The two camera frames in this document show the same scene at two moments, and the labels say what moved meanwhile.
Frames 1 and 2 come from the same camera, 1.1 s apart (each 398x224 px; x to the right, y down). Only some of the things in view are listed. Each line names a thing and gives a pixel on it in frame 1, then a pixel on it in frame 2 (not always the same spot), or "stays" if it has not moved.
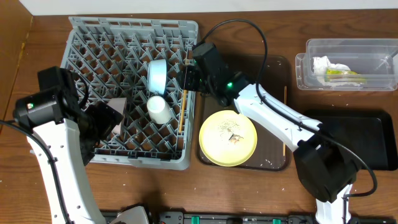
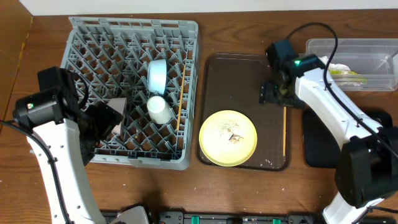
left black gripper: x=109 y=115 stays
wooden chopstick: x=183 y=111 → x=181 y=98
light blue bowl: x=157 y=76 stays
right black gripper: x=186 y=78 → x=273 y=94
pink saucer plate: x=120 y=104 stays
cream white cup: x=158 y=109 stays
